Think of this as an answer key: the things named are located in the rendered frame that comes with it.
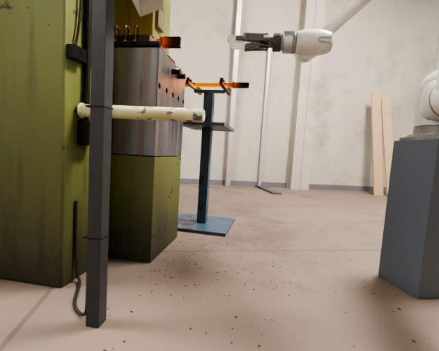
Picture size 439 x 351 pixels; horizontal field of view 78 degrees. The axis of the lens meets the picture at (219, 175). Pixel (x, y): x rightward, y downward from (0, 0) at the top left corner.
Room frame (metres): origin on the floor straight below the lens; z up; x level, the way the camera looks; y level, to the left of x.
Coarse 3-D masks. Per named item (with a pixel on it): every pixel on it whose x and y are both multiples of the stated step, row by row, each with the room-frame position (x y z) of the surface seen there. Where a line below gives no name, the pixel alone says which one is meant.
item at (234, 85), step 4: (196, 84) 1.83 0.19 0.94; (200, 84) 1.82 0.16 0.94; (204, 84) 1.82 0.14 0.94; (208, 84) 1.81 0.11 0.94; (212, 84) 1.80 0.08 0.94; (216, 84) 1.80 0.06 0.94; (228, 84) 1.78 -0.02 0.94; (232, 84) 1.77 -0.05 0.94; (236, 84) 1.78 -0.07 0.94; (240, 84) 1.77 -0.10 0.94; (244, 84) 1.77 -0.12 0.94; (248, 84) 1.76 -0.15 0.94
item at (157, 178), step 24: (120, 168) 1.17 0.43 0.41; (144, 168) 1.15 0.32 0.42; (168, 168) 1.32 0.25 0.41; (120, 192) 1.17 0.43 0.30; (144, 192) 1.15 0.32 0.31; (168, 192) 1.33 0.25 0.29; (120, 216) 1.17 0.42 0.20; (144, 216) 1.15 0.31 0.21; (168, 216) 1.35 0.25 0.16; (120, 240) 1.17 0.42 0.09; (144, 240) 1.15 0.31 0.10; (168, 240) 1.37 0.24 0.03
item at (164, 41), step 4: (164, 36) 1.30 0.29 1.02; (168, 36) 1.29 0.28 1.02; (172, 36) 1.29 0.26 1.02; (176, 36) 1.29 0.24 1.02; (160, 40) 1.29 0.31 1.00; (164, 40) 1.30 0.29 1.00; (168, 40) 1.30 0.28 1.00; (172, 40) 1.30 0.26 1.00; (176, 40) 1.29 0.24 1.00; (180, 40) 1.30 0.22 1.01; (164, 44) 1.30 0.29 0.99; (168, 44) 1.30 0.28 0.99; (172, 44) 1.30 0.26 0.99; (176, 44) 1.29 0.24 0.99; (164, 48) 1.32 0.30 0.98; (168, 48) 1.32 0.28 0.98; (172, 48) 1.31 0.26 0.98; (176, 48) 1.31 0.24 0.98; (180, 48) 1.31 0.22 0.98
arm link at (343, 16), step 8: (352, 0) 1.21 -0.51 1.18; (360, 0) 1.18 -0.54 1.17; (368, 0) 1.17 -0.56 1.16; (344, 8) 1.24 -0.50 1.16; (352, 8) 1.21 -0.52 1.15; (360, 8) 1.20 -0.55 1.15; (336, 16) 1.27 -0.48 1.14; (344, 16) 1.24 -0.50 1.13; (352, 16) 1.24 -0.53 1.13; (328, 24) 1.29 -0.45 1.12; (336, 24) 1.28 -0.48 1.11; (296, 56) 1.33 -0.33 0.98
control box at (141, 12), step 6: (132, 0) 0.89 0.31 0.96; (138, 0) 0.82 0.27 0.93; (144, 0) 0.82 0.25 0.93; (150, 0) 0.83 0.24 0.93; (156, 0) 0.85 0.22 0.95; (162, 0) 0.87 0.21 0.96; (138, 6) 0.86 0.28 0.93; (144, 6) 0.85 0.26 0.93; (150, 6) 0.87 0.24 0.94; (156, 6) 0.89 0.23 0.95; (138, 12) 0.90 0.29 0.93; (144, 12) 0.89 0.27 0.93; (150, 12) 0.91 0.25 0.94
